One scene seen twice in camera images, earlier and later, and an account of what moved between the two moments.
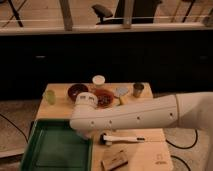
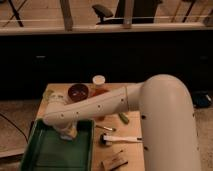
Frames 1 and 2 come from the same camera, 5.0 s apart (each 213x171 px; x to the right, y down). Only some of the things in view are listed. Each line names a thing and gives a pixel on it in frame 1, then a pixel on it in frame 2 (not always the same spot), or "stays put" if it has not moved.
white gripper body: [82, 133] -> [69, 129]
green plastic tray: [55, 145] stays put
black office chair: [143, 12] stays put
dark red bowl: [76, 89] stays put
